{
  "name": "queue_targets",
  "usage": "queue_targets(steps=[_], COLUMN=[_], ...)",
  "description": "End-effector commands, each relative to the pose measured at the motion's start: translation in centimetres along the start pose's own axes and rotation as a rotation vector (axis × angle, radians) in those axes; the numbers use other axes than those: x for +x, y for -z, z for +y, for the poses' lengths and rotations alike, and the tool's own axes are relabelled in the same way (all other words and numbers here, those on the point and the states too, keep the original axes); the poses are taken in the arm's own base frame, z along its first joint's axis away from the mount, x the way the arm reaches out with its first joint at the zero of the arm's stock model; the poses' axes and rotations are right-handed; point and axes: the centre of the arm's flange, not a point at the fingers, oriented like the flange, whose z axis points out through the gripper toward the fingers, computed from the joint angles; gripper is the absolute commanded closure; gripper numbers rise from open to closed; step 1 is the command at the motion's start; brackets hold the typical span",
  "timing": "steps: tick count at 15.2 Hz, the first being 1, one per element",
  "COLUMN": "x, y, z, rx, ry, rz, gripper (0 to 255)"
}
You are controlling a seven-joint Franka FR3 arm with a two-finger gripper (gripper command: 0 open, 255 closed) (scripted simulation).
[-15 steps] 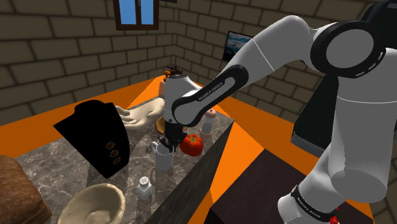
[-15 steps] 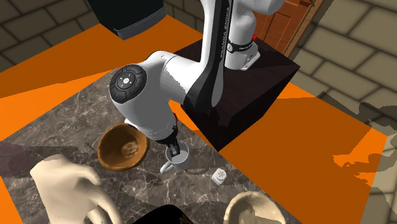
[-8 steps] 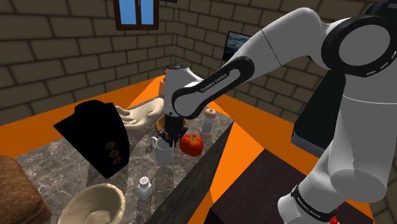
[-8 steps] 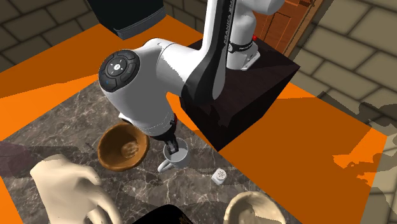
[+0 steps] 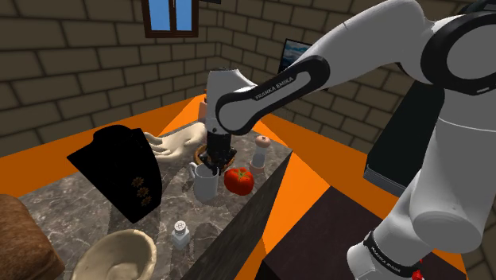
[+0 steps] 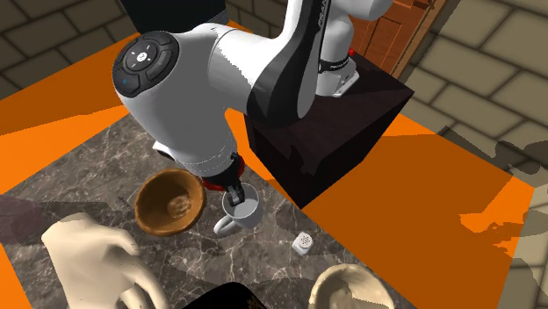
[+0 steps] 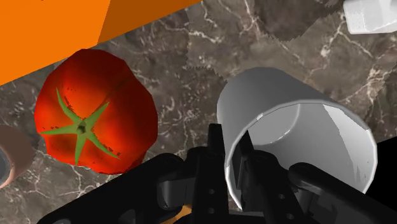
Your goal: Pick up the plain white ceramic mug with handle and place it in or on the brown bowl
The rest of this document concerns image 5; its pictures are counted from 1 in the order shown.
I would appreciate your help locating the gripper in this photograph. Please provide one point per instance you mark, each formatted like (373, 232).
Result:
(219, 146)

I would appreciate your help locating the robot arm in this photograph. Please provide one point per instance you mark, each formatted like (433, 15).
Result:
(449, 174)

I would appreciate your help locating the brown wooden bowl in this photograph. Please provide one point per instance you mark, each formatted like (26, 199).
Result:
(200, 154)

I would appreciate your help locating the terracotta orange vase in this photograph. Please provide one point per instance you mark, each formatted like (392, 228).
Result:
(202, 110)

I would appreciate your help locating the white grinder with brown top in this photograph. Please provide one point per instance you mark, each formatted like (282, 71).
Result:
(259, 157)

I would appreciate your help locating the red tomato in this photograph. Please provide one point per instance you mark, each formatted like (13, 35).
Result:
(239, 182)

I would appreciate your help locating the white mug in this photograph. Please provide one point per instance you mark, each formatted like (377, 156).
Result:
(205, 186)

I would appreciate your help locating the cream hand sculpture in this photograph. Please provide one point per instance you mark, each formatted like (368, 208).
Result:
(176, 145)

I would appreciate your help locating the glass salt shaker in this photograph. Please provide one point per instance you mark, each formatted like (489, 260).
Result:
(180, 234)

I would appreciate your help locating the black box with gold flowers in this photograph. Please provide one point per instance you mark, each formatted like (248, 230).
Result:
(116, 170)

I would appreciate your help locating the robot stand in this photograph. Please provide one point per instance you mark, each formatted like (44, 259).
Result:
(321, 240)

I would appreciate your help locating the brown framed window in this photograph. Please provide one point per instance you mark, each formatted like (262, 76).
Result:
(170, 15)

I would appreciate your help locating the cream bowl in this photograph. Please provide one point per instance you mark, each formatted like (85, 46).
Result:
(116, 256)

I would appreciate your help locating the black slab with grey edge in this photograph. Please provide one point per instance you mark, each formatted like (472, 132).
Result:
(407, 132)

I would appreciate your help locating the brown bread loaf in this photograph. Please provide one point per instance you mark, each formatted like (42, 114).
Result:
(23, 244)

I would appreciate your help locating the black framed wall picture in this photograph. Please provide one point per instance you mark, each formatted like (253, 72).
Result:
(291, 54)

